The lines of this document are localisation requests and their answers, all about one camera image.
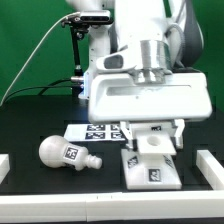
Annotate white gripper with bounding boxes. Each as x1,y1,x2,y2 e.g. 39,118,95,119
88,73,212,150

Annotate white lamp base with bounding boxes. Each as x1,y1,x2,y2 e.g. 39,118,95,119
121,131,182,190

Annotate white lamp bulb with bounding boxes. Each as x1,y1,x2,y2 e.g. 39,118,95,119
39,135,102,171

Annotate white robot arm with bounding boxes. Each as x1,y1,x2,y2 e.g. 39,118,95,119
66,0,212,154

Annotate white lamp shade cone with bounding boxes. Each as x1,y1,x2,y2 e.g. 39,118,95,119
151,125,162,131

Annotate white marker tag sheet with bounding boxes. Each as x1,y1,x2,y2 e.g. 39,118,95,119
64,124,125,142

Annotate white left fence block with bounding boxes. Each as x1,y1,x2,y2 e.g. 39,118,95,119
0,154,10,184

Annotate white right fence rail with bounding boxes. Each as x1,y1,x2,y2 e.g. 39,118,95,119
196,150,224,190

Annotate white fence rail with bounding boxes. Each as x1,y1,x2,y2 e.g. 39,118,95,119
0,190,224,223
196,150,224,190

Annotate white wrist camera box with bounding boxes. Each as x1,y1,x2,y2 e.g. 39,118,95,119
96,49,137,73

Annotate white front fence rail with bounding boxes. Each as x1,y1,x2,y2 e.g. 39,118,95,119
0,190,224,223

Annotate black cables at robot base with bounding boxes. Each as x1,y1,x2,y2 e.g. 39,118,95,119
6,78,84,99

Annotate black rear camera on stand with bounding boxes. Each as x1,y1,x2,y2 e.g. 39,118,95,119
61,9,113,78

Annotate grey camera cable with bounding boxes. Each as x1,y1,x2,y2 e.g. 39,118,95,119
0,13,81,107

